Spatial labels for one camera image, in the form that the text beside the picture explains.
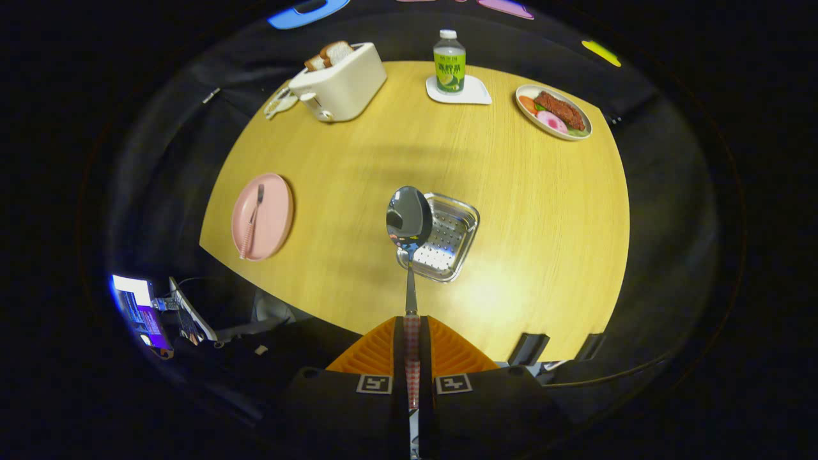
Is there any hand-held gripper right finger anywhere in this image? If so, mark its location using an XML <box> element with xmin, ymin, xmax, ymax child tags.
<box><xmin>417</xmin><ymin>316</ymin><xmax>566</xmax><ymax>460</ymax></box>

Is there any spoon with red checked handle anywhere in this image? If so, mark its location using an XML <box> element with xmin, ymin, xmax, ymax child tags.
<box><xmin>385</xmin><ymin>185</ymin><xmax>434</xmax><ymax>460</ymax></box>

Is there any divided white snack dish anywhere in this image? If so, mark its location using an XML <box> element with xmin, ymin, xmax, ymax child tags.
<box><xmin>264</xmin><ymin>86</ymin><xmax>300</xmax><ymax>120</ymax></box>

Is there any open laptop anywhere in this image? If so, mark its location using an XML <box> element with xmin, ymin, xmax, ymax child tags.
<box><xmin>110</xmin><ymin>273</ymin><xmax>218</xmax><ymax>358</ymax></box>

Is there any pink plate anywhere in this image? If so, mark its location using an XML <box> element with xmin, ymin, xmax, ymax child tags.
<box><xmin>231</xmin><ymin>172</ymin><xmax>295</xmax><ymax>262</ymax></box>

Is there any grey table leg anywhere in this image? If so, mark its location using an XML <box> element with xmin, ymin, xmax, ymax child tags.
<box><xmin>217</xmin><ymin>291</ymin><xmax>296</xmax><ymax>341</ymax></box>

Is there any black cable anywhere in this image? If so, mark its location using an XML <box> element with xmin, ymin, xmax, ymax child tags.
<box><xmin>543</xmin><ymin>348</ymin><xmax>678</xmax><ymax>388</ymax></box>

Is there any cream white toaster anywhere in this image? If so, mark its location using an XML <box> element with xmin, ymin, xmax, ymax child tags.
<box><xmin>288</xmin><ymin>42</ymin><xmax>388</xmax><ymax>123</ymax></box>

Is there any fork with red checked handle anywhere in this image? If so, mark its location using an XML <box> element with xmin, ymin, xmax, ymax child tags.
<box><xmin>240</xmin><ymin>184</ymin><xmax>266</xmax><ymax>260</ymax></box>

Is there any white coaster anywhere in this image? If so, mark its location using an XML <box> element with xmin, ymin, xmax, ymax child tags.
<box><xmin>426</xmin><ymin>75</ymin><xmax>493</xmax><ymax>105</ymax></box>

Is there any green label drink bottle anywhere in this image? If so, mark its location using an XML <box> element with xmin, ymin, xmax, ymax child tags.
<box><xmin>433</xmin><ymin>29</ymin><xmax>467</xmax><ymax>95</ymax></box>

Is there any white plate of food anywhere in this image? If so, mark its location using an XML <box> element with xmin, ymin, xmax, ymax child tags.
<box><xmin>515</xmin><ymin>84</ymin><xmax>593</xmax><ymax>141</ymax></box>

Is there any brown meat slab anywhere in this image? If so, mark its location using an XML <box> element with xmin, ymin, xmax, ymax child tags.
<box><xmin>534</xmin><ymin>91</ymin><xmax>586</xmax><ymax>131</ymax></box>

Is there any pink round food slice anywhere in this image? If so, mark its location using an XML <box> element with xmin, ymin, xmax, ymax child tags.
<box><xmin>537</xmin><ymin>110</ymin><xmax>569</xmax><ymax>134</ymax></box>

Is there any perforated metal drain basket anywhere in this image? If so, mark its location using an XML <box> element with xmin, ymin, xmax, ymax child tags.
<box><xmin>396</xmin><ymin>192</ymin><xmax>480</xmax><ymax>283</ymax></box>

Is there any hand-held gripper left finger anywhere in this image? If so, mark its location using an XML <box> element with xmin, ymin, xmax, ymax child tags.
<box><xmin>272</xmin><ymin>316</ymin><xmax>410</xmax><ymax>460</ymax></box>

